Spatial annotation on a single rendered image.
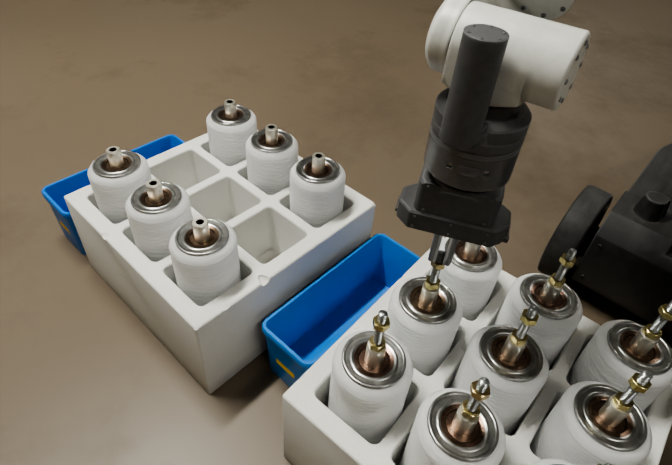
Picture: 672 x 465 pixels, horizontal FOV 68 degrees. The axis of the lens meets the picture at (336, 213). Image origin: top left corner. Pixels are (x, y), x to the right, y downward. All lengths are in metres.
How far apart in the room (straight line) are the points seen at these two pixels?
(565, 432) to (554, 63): 0.41
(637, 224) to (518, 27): 0.62
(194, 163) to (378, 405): 0.65
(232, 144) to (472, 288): 0.52
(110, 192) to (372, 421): 0.54
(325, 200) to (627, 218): 0.53
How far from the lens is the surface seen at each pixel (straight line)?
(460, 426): 0.57
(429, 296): 0.65
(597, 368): 0.74
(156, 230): 0.80
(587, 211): 1.02
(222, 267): 0.73
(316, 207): 0.84
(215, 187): 0.96
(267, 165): 0.90
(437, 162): 0.49
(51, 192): 1.13
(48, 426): 0.92
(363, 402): 0.60
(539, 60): 0.43
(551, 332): 0.72
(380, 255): 0.97
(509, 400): 0.65
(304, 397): 0.66
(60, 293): 1.08
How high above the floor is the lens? 0.76
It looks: 42 degrees down
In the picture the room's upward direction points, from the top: 5 degrees clockwise
